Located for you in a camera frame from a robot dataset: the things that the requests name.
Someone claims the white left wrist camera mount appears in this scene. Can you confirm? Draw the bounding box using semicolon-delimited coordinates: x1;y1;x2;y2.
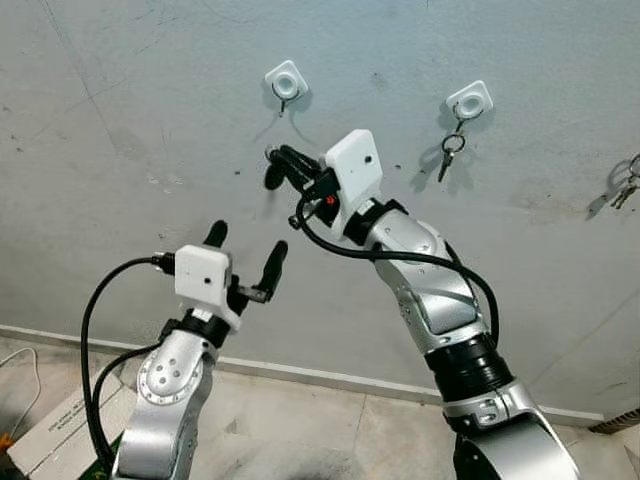
173;244;242;331

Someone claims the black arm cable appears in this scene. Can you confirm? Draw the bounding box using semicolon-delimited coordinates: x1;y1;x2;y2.
80;253;179;473
291;195;501;347

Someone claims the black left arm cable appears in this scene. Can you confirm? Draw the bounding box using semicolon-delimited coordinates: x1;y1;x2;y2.
80;253;179;473

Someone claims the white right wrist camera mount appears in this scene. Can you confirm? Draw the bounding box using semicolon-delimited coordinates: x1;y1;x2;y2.
323;129;386;237

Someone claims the white printed cardboard box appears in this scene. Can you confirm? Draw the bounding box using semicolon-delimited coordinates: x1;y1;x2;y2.
5;380;141;479

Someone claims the dark key on ring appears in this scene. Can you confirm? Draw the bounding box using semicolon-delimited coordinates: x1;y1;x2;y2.
436;124;469;185

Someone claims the white square wall hook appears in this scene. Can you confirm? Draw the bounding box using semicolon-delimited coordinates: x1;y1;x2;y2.
264;60;309;117
446;80;495;129

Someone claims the white floor cable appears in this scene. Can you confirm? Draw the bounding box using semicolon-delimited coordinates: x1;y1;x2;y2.
0;345;43;443

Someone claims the white skirting board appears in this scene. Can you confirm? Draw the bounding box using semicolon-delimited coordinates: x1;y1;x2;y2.
0;324;607;427

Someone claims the dark ribbed floor grate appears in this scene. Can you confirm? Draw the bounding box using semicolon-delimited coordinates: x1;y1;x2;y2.
588;407;640;434

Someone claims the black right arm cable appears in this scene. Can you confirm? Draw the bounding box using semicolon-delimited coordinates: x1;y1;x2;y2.
291;195;501;347

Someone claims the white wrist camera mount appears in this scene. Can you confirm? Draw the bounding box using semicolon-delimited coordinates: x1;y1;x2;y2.
323;129;386;237
173;244;242;331

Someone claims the silver key bunch on ring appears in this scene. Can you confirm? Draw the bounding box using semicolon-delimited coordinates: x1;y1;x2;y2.
610;154;640;212

